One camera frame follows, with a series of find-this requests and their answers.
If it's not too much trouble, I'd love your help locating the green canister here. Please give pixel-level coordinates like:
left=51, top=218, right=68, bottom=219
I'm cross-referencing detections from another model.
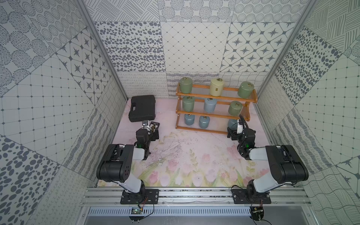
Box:
left=182, top=96, right=195, bottom=112
left=238, top=81, right=254, bottom=98
left=180, top=77, right=193, bottom=94
left=228, top=101, right=243, bottom=116

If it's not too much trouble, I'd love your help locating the cream yellow canister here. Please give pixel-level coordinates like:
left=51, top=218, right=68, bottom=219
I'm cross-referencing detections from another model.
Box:
left=210, top=78, right=225, bottom=97

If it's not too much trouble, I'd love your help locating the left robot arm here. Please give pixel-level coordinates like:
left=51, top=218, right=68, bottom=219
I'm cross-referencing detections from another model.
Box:
left=96, top=122, right=160, bottom=195

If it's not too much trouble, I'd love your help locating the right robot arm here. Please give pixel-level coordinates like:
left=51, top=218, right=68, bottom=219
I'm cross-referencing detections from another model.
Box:
left=227, top=128, right=309, bottom=197

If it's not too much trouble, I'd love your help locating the wooden three-tier shelf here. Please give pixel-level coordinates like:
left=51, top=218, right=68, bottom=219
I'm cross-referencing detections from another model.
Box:
left=175, top=84, right=258, bottom=135

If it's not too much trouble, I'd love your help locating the black battery holder tray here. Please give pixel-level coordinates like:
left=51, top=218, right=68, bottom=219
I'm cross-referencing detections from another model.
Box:
left=150, top=121, right=160, bottom=133

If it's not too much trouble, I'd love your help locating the blue canister bottom right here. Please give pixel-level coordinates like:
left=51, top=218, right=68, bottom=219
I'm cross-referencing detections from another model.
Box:
left=227, top=119, right=239, bottom=130

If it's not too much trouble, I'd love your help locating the blue canister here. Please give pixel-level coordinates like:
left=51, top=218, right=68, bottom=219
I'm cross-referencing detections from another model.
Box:
left=227, top=119, right=239, bottom=130
left=199, top=116, right=210, bottom=129
left=184, top=114, right=195, bottom=126
left=203, top=98, right=217, bottom=113

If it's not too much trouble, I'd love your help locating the black plastic tool case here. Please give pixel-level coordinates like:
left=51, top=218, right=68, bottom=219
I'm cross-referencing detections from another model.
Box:
left=128, top=95, right=156, bottom=122

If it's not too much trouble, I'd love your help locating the floral pink table mat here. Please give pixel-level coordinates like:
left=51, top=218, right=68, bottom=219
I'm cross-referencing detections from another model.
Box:
left=131, top=98, right=270, bottom=187

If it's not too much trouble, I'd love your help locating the blue canister bottom centre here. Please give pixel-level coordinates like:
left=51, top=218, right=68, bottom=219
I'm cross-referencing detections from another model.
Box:
left=199, top=116, right=210, bottom=129

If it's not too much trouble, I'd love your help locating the blue canister bottom left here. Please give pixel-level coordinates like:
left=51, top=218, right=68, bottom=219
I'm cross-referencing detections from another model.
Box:
left=184, top=114, right=195, bottom=126

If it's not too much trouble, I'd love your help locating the blue canister middle centre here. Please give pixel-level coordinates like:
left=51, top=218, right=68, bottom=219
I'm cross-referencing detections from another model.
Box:
left=203, top=98, right=217, bottom=113

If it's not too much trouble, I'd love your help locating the green circuit board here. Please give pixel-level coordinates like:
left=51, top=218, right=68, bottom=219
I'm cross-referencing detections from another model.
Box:
left=129, top=208, right=143, bottom=221

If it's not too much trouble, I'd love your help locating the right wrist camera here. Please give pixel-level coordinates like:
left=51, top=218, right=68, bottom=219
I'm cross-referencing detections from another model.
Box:
left=237, top=122, right=243, bottom=134

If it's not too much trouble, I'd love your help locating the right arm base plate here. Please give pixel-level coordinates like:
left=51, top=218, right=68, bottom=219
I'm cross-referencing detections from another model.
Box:
left=231, top=188, right=272, bottom=204

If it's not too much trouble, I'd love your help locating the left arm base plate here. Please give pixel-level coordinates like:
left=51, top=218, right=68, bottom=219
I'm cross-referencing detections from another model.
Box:
left=121, top=189, right=159, bottom=205

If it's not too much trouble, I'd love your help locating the aluminium mounting rail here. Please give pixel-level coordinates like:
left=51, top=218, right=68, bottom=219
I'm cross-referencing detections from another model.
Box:
left=80, top=187, right=311, bottom=206

